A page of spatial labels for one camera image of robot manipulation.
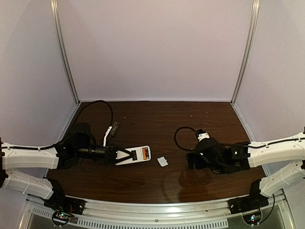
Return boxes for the white remote control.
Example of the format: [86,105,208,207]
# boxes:
[117,146,152,164]

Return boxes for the white battery cover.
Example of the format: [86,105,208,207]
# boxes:
[157,156,169,167]

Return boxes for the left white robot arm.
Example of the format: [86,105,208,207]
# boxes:
[0,123,142,201]

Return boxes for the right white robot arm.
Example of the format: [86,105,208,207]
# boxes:
[186,131,305,198]

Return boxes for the orange battery in remote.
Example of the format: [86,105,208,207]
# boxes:
[142,148,146,160]

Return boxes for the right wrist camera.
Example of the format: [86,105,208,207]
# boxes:
[195,129,210,142]

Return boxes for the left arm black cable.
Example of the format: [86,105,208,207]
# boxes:
[0,100,114,151]

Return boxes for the front aluminium rail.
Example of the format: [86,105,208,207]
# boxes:
[23,188,294,229]

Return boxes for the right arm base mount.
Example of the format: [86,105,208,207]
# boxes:
[228,194,269,226]

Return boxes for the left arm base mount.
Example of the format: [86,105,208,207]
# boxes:
[43,194,86,228]

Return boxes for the right aluminium frame post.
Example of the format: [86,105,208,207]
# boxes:
[231,0,260,106]

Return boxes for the aluminium frame post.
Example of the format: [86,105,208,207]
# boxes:
[50,0,80,104]
[231,0,260,106]

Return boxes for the left aluminium frame post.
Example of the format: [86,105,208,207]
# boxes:
[50,0,80,104]

